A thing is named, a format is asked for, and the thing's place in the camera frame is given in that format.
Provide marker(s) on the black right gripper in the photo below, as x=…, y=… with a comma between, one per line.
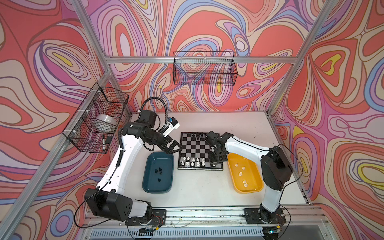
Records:
x=214, y=161

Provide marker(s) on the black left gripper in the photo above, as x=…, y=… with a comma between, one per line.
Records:
x=169, y=150

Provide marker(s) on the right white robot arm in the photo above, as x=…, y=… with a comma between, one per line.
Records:
x=275, y=166

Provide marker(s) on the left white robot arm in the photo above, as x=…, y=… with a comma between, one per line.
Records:
x=108, y=199

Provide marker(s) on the black white chess board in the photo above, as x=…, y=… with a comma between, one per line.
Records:
x=195, y=153

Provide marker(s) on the black pieces in teal tray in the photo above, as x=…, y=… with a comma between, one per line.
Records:
x=159, y=173

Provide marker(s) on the teal plastic tray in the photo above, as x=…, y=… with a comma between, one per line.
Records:
x=150, y=181

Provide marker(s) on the yellow plastic tray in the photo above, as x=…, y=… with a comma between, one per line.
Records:
x=250, y=173

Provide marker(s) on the silver tape roll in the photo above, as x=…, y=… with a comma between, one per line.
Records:
x=107, y=119

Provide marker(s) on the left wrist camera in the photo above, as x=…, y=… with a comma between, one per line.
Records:
x=172, y=124

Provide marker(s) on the black wire basket left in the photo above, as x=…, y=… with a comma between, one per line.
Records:
x=84, y=131

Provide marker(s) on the black wire basket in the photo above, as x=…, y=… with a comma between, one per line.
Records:
x=204, y=68
x=84, y=131

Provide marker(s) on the black wire basket back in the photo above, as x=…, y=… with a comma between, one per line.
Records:
x=204, y=68

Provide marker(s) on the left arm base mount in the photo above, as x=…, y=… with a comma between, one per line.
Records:
x=156, y=218

